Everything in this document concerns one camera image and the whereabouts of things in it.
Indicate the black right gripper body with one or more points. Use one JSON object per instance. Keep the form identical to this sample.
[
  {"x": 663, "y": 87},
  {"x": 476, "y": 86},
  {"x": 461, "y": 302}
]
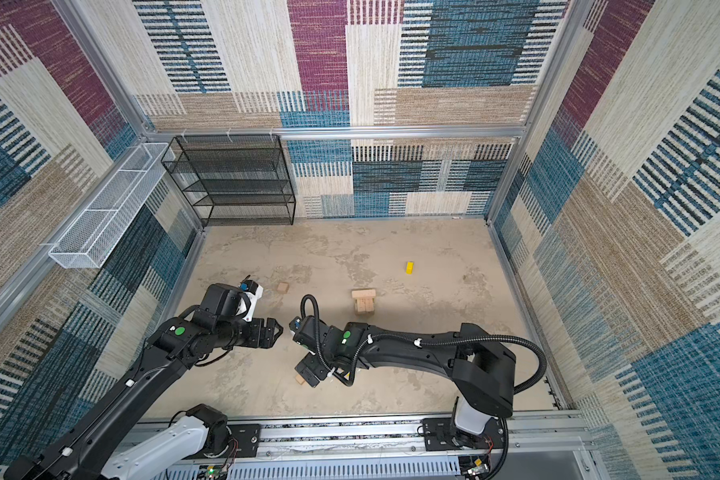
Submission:
[{"x": 313, "y": 363}]

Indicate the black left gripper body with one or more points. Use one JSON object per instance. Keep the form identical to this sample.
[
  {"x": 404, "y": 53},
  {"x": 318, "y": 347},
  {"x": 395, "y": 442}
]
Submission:
[{"x": 251, "y": 333}]

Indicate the wood plank block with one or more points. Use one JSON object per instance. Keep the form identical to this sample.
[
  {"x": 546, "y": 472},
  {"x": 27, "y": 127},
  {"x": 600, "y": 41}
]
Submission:
[{"x": 360, "y": 294}]

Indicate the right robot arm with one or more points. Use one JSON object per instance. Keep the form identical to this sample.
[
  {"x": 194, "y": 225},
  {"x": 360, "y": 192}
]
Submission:
[{"x": 479, "y": 364}]

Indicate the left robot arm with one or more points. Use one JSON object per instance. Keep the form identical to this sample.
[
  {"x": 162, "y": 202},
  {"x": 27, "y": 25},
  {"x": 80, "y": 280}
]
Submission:
[{"x": 223, "y": 320}]

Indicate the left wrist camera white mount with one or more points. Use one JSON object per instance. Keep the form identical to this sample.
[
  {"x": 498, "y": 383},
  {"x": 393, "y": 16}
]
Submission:
[{"x": 251, "y": 293}]

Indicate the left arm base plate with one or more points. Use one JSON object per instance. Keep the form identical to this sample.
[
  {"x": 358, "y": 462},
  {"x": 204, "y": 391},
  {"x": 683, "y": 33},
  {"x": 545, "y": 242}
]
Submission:
[{"x": 243, "y": 440}]

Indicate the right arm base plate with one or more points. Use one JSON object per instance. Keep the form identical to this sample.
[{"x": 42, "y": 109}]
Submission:
[{"x": 440, "y": 434}]

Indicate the black wire mesh shelf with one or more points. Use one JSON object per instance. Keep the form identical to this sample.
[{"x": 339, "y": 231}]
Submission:
[{"x": 233, "y": 180}]

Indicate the white wire mesh basket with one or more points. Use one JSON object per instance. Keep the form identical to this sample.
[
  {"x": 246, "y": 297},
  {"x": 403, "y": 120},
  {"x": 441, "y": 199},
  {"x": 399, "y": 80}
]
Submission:
[{"x": 89, "y": 241}]

